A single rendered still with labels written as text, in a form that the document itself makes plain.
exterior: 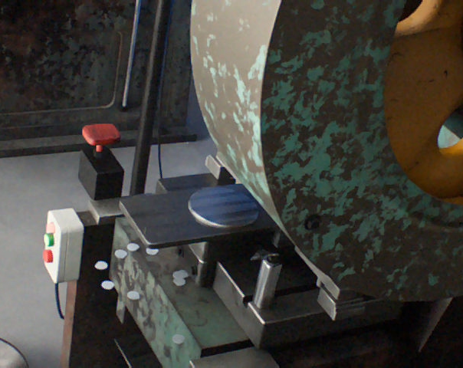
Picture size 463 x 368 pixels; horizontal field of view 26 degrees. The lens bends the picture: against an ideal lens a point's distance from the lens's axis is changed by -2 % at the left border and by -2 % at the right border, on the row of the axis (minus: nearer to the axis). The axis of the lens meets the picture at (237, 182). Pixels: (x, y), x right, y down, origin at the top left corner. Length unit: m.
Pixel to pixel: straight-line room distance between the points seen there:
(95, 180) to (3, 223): 1.08
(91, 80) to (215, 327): 1.78
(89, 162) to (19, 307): 0.81
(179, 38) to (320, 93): 2.33
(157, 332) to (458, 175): 0.68
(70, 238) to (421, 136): 0.85
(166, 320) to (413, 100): 0.71
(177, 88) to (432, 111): 2.24
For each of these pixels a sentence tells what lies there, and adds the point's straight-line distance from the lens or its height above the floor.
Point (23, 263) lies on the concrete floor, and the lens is 2.88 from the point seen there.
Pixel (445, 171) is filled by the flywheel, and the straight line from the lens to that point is 1.41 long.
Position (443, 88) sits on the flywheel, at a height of 1.22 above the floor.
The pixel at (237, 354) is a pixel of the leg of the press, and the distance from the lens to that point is 1.69.
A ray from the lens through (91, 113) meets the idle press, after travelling 3.43.
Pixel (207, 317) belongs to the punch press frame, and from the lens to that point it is 1.75.
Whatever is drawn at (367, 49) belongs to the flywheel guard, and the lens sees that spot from 1.11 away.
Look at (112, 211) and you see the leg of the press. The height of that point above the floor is 0.64.
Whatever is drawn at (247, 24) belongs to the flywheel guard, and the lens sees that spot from 1.07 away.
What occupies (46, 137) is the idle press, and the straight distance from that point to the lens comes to 3.42.
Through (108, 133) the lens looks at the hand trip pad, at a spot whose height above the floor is 0.76.
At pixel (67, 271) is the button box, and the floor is 0.53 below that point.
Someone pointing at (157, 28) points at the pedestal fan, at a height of 0.72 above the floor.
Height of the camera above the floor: 1.74
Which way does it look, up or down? 31 degrees down
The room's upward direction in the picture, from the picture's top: 11 degrees clockwise
